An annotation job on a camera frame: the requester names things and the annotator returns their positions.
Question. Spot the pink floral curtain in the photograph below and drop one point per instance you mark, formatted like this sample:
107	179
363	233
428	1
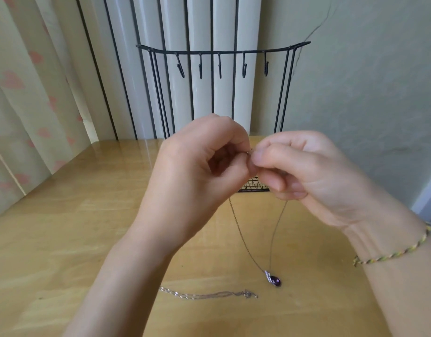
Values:
26	101

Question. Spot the white black-striped curtain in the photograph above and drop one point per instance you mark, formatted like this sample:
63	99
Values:
131	66

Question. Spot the person's left hand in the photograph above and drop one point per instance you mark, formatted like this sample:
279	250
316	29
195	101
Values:
191	179

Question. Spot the white door frame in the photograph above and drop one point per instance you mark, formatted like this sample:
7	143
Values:
430	200

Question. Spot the person's right hand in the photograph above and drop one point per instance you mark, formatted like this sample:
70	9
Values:
328	179

